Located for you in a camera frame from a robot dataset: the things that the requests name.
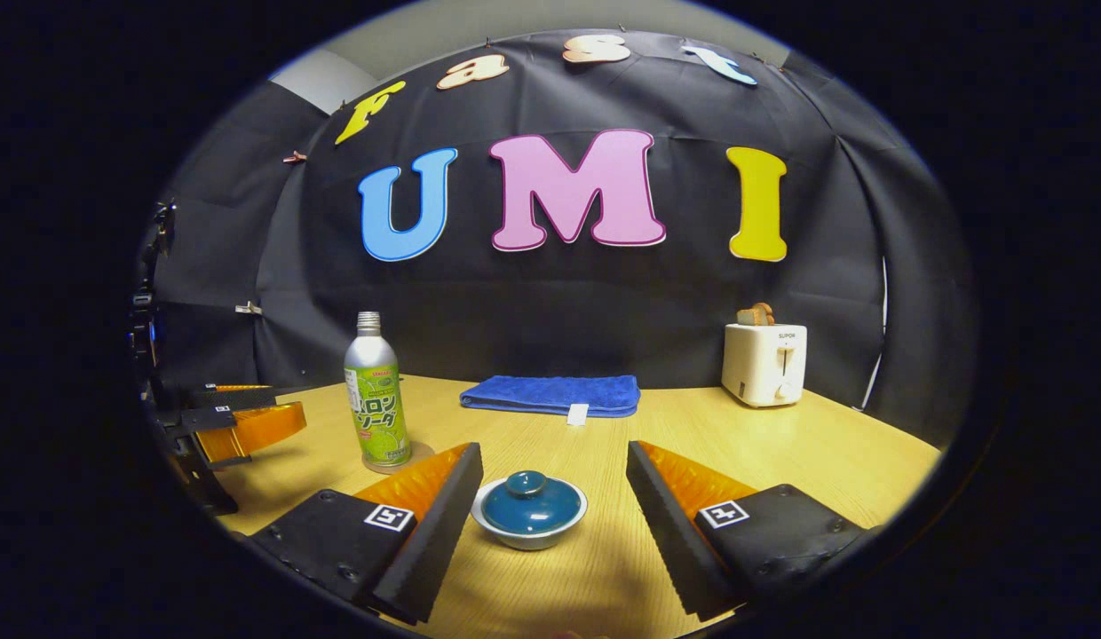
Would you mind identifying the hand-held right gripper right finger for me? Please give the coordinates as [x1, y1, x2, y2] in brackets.
[626, 440, 880, 622]

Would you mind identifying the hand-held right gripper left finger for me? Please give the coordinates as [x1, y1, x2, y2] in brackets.
[251, 442, 485, 625]

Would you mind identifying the brown round coaster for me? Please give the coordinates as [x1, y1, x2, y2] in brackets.
[362, 441, 434, 475]

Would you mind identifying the white teal teacup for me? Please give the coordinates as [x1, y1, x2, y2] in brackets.
[471, 475, 590, 551]

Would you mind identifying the teal teacup lid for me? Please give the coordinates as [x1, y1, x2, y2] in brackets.
[480, 470, 583, 537]

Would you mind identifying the silver green water bottle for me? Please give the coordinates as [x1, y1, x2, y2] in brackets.
[344, 312, 413, 469]

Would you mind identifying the folded blue towel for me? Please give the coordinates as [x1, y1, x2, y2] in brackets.
[460, 374, 641, 427]

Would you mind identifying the white toaster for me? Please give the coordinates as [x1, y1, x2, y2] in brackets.
[722, 323, 808, 408]

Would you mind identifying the black backdrop cloth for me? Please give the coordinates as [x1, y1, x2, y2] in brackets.
[138, 27, 973, 449]

